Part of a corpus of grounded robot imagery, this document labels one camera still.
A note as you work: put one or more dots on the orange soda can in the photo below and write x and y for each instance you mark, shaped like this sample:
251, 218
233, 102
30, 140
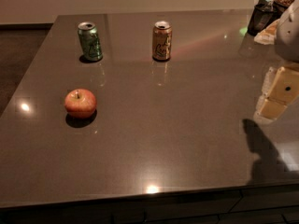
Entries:
161, 41

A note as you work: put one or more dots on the green soda can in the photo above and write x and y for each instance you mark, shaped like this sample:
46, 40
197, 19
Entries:
89, 41

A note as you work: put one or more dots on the red apple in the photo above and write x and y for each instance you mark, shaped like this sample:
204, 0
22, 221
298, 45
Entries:
80, 103

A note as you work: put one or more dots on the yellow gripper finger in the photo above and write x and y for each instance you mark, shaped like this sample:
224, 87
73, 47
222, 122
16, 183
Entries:
280, 89

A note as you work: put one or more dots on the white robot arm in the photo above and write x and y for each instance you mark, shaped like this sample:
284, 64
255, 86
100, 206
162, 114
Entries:
287, 42

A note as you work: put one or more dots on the black mesh cup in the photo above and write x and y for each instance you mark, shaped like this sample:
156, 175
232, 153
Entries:
261, 17

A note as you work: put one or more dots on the snack bag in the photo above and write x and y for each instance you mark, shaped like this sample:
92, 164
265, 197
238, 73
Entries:
268, 35

